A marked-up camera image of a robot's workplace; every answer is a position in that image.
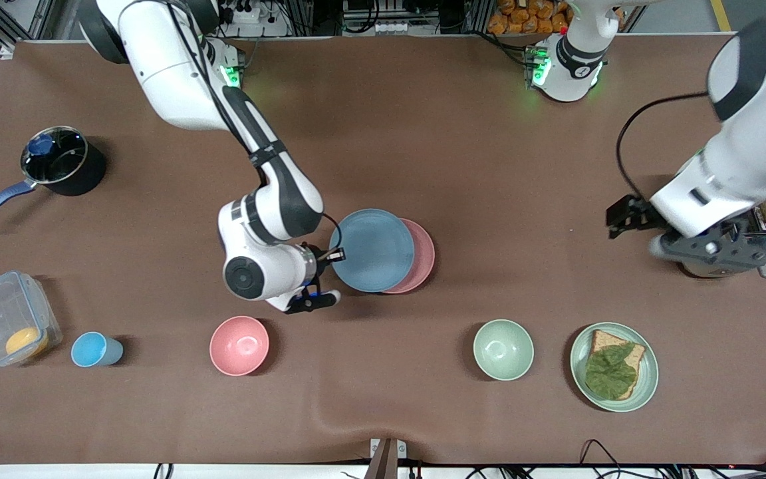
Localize brown table cloth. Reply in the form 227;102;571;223
0;35;766;466

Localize black pot blue handle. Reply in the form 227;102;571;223
0;125;107;230

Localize green plate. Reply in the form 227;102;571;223
570;322;660;413

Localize pink bowl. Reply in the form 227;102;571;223
209;315;270;377

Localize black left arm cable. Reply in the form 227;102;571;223
616;92;716;204

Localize metal clamp bracket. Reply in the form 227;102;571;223
364;438;408;479

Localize glass lid blue knob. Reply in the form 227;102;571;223
21;126;88;186

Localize white power strip with plugs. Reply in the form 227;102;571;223
218;0;261;25

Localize green bowl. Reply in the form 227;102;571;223
473;319;535;382

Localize blue cup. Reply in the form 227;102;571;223
70;331;124;368

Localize bread slice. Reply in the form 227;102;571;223
586;329;646;400

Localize green lettuce leaf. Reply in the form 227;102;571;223
584;344;638;401

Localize orange snack packets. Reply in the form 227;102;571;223
487;0;570;35

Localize blue plate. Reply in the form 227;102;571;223
329;208;416;293

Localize pink plate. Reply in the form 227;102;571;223
383;218;436;295

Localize orange round food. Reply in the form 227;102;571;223
5;327;50;360

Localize aluminium frame rail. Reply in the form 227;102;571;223
0;0;81;47

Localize black floor cable loop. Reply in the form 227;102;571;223
579;439;623;479

